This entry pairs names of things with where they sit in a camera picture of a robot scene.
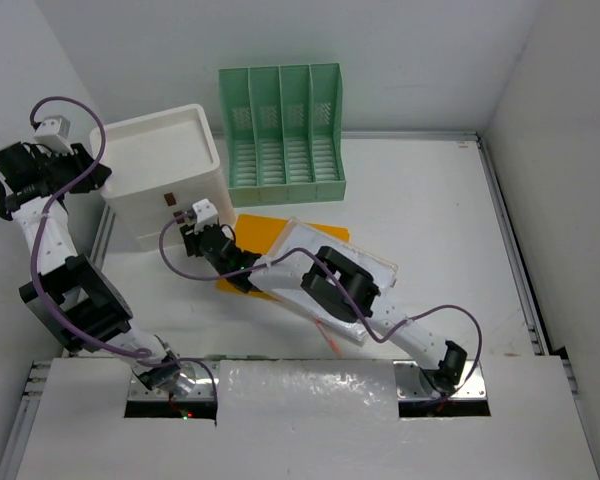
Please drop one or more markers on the white plastic drawer unit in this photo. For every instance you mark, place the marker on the white plastic drawer unit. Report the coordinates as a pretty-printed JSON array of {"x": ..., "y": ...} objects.
[{"x": 162, "y": 163}]

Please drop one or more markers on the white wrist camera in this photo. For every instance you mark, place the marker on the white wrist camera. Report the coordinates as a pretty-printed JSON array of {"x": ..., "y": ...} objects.
[
  {"x": 203, "y": 214},
  {"x": 53, "y": 133}
]

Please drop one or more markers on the orange-tipped clear pen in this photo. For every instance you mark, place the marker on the orange-tipped clear pen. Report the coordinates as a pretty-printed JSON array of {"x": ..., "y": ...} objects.
[{"x": 330, "y": 341}]

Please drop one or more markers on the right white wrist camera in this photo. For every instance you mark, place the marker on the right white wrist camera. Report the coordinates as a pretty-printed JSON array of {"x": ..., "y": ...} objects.
[{"x": 203, "y": 214}]

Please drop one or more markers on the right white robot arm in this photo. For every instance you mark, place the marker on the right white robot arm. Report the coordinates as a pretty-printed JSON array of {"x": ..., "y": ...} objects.
[{"x": 440, "y": 360}]

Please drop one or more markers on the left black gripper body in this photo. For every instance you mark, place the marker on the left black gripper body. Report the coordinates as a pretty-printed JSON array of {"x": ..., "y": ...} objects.
[{"x": 66, "y": 167}]

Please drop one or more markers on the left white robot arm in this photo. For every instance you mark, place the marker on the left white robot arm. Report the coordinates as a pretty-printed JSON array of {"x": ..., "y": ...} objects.
[{"x": 73, "y": 299}]

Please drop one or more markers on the clear mesh document pouch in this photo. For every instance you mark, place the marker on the clear mesh document pouch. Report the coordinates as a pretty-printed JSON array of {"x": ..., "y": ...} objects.
[{"x": 325, "y": 278}]

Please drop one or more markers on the white front shelf board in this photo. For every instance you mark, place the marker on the white front shelf board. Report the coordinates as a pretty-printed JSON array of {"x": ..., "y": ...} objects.
[{"x": 308, "y": 420}]

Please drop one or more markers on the green four-slot file organizer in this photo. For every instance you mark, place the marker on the green four-slot file organizer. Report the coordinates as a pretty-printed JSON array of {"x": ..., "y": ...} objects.
[{"x": 283, "y": 129}]

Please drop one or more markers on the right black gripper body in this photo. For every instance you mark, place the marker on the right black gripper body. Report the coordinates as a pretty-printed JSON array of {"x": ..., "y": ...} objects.
[{"x": 194, "y": 241}]

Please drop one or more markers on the orange paper folder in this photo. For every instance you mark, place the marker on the orange paper folder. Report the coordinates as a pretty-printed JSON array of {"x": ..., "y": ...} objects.
[{"x": 258, "y": 234}]

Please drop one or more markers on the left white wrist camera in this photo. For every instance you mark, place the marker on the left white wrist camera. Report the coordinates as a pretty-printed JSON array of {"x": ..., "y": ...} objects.
[{"x": 53, "y": 133}]

